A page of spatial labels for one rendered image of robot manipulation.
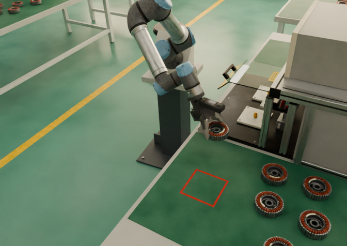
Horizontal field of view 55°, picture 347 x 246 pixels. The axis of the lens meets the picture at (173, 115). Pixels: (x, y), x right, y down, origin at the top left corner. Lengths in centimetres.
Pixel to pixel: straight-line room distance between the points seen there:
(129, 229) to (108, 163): 140
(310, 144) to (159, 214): 71
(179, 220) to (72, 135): 189
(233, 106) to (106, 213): 113
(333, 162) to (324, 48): 50
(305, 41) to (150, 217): 93
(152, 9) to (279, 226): 112
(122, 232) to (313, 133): 88
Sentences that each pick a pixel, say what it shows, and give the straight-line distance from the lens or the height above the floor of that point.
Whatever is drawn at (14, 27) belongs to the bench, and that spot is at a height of 72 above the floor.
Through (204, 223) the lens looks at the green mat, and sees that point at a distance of 136.
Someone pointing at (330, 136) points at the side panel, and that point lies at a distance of 152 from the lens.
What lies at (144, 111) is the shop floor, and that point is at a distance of 319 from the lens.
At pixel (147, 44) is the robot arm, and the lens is 166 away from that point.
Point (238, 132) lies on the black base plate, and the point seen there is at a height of 77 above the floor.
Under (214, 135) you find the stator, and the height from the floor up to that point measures 89.
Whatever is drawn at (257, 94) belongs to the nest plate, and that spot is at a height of 78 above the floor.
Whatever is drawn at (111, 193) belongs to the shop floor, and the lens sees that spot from 249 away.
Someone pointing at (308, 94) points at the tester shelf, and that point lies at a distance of 144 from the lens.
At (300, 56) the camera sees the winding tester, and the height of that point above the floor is 122.
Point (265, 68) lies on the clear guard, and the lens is 169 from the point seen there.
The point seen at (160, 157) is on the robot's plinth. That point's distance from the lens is 267.
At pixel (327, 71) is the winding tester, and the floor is 118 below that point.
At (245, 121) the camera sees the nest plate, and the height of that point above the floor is 78.
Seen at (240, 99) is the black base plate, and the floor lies 77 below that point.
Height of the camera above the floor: 186
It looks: 37 degrees down
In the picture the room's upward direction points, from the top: 3 degrees counter-clockwise
